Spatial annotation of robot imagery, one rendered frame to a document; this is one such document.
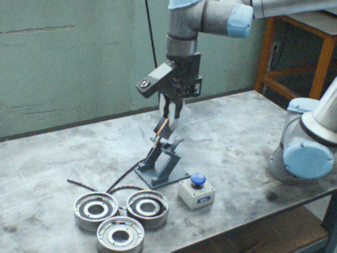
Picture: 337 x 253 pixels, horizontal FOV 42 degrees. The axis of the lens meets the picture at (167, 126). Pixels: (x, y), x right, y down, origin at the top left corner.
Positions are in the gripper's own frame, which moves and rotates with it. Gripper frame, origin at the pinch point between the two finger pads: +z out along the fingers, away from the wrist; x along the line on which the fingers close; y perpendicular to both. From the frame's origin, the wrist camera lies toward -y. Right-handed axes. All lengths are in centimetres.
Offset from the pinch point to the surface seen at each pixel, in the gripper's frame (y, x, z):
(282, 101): 200, 124, 97
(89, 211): -25.4, -6.3, 14.7
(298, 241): 39, -24, 41
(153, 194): -9.4, -9.8, 13.0
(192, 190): -0.3, -14.4, 11.7
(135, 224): -18.6, -17.3, 13.1
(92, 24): 44, 145, 23
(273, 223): 38, -13, 41
